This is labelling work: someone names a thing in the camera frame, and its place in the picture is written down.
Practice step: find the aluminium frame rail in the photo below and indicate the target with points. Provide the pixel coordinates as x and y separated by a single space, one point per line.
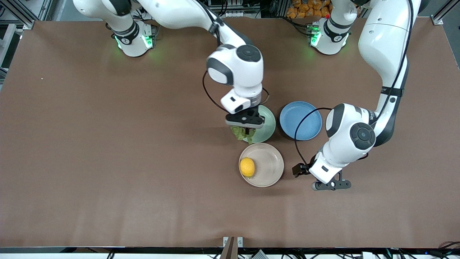
21 16
444 12

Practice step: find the yellow lemon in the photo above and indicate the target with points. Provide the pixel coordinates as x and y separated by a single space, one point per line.
247 167

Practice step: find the background electronics rack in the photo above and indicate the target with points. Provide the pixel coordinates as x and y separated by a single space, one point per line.
233 9

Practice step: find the light green plate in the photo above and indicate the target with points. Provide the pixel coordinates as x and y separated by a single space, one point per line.
267 127

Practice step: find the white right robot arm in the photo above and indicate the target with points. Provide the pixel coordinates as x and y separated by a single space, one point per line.
237 68

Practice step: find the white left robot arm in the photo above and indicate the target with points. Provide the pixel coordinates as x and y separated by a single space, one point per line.
384 43

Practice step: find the bag of orange items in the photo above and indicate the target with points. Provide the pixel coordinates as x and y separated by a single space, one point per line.
305 9

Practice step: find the metal bracket with post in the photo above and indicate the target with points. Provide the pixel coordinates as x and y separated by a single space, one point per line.
230 246

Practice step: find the brown table cover sheet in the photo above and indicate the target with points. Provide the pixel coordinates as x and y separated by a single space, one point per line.
107 162

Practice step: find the green lettuce leaf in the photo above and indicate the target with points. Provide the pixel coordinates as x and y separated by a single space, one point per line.
238 135

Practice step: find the blue plate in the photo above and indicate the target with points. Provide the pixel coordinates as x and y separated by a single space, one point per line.
300 120

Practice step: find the beige plate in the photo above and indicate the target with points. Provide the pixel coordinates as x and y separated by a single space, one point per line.
267 165

